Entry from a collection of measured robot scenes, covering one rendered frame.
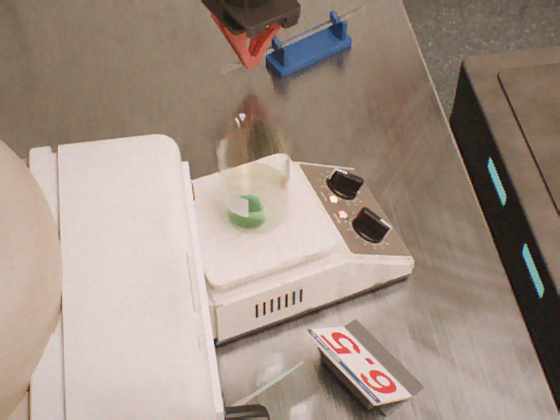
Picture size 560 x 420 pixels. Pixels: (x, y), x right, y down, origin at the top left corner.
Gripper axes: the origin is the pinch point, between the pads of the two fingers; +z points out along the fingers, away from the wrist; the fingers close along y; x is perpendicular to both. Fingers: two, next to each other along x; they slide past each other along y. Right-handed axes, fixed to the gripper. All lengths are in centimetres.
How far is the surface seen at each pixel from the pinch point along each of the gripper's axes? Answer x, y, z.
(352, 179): -3.0, 22.3, -2.9
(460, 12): 97, -62, 78
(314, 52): 7.9, 1.0, 2.2
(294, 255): -13.7, 28.3, -5.5
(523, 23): 106, -50, 78
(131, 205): -39, 57, -57
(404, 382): -9.9, 39.7, 3.0
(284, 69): 3.5, 1.4, 2.2
